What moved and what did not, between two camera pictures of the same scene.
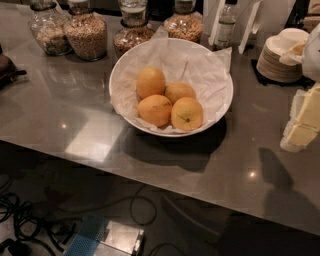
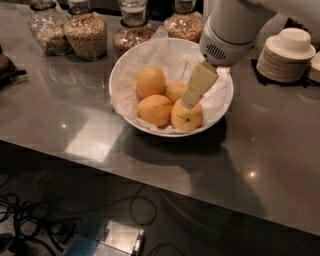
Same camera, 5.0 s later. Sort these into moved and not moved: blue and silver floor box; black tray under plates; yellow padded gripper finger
Moved: yellow padded gripper finger
Not moved: blue and silver floor box; black tray under plates
